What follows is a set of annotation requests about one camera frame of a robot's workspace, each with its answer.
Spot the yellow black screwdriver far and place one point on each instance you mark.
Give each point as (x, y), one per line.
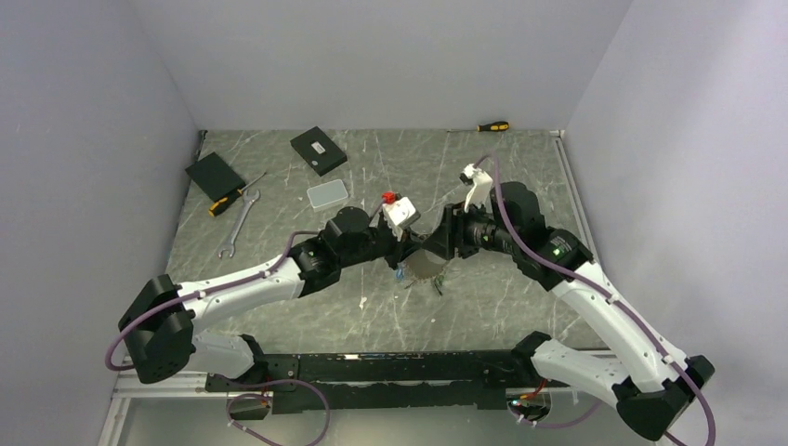
(494, 127)

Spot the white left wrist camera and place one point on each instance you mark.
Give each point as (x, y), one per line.
(399, 212)

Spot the yellow black screwdriver left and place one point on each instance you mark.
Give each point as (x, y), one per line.
(221, 206)

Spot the black box with label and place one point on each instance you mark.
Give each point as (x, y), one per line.
(318, 151)

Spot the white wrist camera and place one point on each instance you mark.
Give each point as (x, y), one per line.
(399, 212)
(480, 184)

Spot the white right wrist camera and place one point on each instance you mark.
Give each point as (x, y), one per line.
(480, 184)

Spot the aluminium frame rail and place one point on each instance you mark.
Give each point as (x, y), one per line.
(385, 269)

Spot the clear plastic container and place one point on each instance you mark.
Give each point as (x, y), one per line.
(327, 195)

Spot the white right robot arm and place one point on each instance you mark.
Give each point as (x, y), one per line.
(650, 382)

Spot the plain black box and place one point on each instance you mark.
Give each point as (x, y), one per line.
(214, 176)

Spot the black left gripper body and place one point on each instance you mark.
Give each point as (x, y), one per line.
(384, 243)

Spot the round metal keyring plate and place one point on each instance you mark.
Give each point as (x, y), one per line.
(423, 266)

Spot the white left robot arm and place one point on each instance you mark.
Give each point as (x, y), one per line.
(165, 330)

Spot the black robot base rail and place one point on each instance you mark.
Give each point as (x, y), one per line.
(485, 379)

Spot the yellow black screwdriver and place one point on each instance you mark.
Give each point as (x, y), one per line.
(221, 206)
(494, 127)

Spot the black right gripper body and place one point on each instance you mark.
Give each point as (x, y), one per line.
(475, 229)

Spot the large silver wrench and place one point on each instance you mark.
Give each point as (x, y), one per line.
(227, 248)

